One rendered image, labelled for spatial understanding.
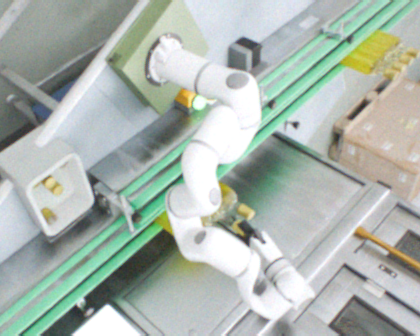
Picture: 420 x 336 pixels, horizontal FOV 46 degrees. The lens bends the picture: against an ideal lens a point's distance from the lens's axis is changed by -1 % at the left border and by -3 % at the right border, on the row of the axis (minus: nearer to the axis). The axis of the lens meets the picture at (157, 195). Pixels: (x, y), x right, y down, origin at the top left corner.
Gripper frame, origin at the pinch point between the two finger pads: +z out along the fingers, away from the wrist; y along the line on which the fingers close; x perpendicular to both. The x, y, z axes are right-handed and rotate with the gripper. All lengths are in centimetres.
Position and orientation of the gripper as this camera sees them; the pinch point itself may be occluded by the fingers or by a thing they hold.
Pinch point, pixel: (244, 230)
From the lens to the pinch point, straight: 150.7
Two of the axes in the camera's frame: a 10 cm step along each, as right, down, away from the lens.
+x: -8.7, 4.3, -2.3
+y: -1.2, -6.4, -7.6
